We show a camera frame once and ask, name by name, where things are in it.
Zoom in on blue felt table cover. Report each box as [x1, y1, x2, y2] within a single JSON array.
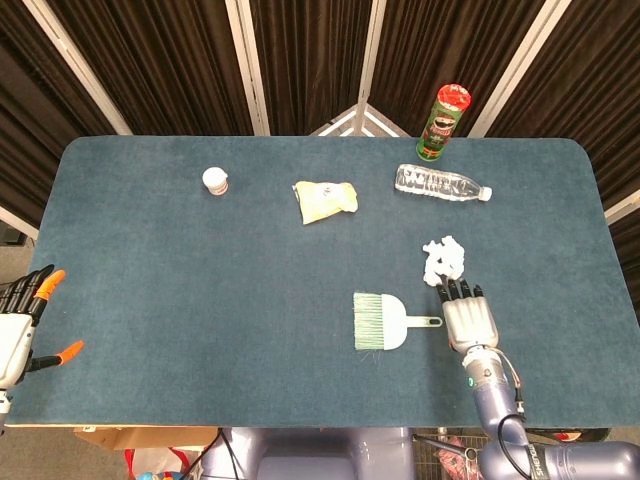
[[8, 135, 632, 430]]

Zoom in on white tissue paper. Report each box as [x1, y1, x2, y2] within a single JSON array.
[[422, 234, 469, 264], [433, 253, 469, 280]]

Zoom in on small green hand broom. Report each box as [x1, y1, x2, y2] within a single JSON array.
[[352, 292, 444, 352]]

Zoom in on dark brown curtain panel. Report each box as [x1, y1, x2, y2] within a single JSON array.
[[47, 0, 257, 136], [0, 0, 117, 227], [249, 0, 374, 136], [487, 0, 640, 271], [372, 0, 544, 138]]

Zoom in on white screen frame post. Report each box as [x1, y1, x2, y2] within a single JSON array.
[[22, 0, 134, 136], [467, 0, 574, 139], [224, 0, 272, 136], [355, 0, 389, 134]]

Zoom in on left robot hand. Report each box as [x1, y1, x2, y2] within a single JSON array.
[[0, 264, 85, 391]]

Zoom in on yellow snack bag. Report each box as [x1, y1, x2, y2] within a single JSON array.
[[292, 180, 359, 226]]

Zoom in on brown cardboard box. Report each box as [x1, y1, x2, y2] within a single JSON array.
[[74, 425, 220, 451]]

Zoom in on wire basket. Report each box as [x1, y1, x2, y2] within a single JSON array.
[[412, 428, 490, 480]]

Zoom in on grey robot torso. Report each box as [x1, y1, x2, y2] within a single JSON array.
[[199, 427, 416, 480]]

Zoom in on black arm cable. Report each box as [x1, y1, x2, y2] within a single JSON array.
[[498, 409, 532, 477]]

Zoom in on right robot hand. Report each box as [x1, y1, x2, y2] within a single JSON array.
[[435, 278, 501, 354]]

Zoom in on red snack packet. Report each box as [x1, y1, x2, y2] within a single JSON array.
[[436, 434, 482, 480]]

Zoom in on white bag red handles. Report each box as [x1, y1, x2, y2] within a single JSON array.
[[123, 446, 202, 480]]

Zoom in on white screen base feet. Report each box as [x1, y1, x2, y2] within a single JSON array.
[[309, 103, 412, 139]]

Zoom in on green Pringles can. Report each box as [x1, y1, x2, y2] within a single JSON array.
[[416, 83, 472, 162]]

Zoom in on small white jar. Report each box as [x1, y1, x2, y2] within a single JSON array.
[[201, 166, 231, 196]]

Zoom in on clear plastic water bottle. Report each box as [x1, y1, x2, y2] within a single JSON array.
[[394, 163, 494, 202]]

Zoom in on white frame rail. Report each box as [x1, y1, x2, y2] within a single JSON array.
[[603, 192, 640, 222], [0, 204, 40, 240]]

